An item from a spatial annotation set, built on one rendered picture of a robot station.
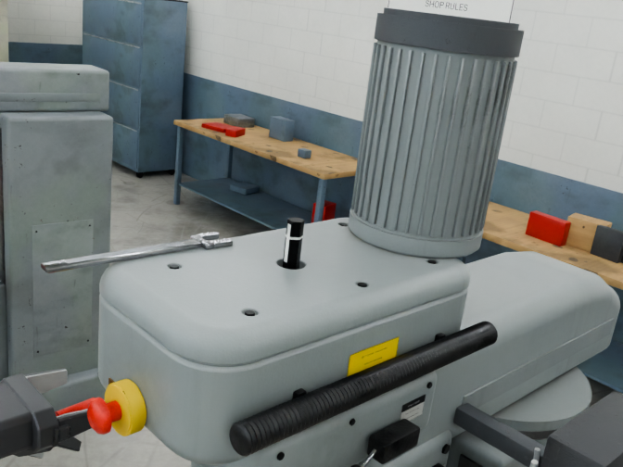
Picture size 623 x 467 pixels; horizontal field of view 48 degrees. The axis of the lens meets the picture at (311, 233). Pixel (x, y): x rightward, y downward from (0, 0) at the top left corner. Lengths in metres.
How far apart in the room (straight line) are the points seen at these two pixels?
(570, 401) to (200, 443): 0.84
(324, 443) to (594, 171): 4.51
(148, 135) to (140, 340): 7.52
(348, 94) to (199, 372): 5.92
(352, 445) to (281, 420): 0.22
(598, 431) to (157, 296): 0.59
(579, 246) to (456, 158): 3.89
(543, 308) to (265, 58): 6.31
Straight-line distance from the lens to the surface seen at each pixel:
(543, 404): 1.38
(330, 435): 0.89
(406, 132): 0.94
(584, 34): 5.31
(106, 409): 0.80
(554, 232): 4.78
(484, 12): 5.71
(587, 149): 5.28
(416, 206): 0.96
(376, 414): 0.95
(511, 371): 1.26
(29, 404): 0.90
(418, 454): 1.10
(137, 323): 0.78
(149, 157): 8.34
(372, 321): 0.84
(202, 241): 0.92
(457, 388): 1.12
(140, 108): 8.15
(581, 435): 0.99
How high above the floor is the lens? 2.21
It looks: 19 degrees down
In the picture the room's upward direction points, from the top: 7 degrees clockwise
